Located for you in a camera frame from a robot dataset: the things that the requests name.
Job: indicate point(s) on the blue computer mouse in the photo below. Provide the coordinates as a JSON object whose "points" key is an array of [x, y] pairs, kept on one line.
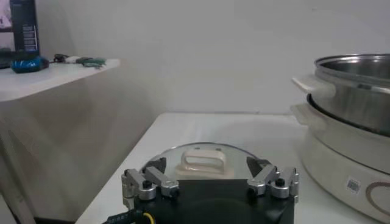
{"points": [[29, 64]]}

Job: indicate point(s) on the black laptop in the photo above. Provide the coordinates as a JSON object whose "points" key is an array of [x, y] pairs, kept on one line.
{"points": [[24, 27]]}

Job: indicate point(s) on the stainless steel steamer basket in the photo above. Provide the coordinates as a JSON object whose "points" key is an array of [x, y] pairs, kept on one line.
{"points": [[350, 103]]}

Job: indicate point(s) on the white side table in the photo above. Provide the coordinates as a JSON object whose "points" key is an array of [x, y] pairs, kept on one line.
{"points": [[45, 79]]}

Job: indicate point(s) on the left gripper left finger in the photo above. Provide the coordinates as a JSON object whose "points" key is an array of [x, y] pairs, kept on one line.
{"points": [[166, 185]]}

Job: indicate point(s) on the cream electric pot base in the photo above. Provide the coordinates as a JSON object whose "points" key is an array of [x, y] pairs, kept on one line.
{"points": [[335, 164]]}

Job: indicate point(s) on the small white device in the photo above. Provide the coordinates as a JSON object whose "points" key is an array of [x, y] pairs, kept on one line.
{"points": [[72, 59]]}

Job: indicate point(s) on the green circuit board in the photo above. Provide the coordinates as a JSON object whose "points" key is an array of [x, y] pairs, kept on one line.
{"points": [[93, 62]]}

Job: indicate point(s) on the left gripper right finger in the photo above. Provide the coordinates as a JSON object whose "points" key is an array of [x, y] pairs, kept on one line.
{"points": [[262, 182]]}

